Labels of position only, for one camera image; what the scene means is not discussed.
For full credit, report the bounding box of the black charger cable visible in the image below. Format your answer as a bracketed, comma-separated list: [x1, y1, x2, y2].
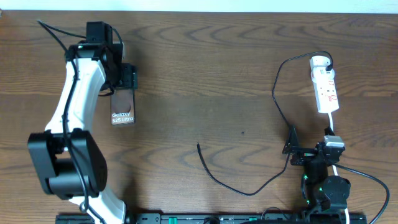
[196, 50, 335, 197]

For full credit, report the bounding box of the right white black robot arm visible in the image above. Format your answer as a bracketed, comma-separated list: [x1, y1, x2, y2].
[282, 126, 351, 212]

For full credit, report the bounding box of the black mounting rail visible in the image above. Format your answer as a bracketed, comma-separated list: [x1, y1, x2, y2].
[55, 213, 367, 224]

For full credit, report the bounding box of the white power strip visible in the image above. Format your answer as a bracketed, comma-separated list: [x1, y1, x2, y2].
[310, 55, 339, 114]

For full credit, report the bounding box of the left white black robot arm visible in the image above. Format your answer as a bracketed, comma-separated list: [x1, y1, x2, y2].
[27, 21, 136, 223]

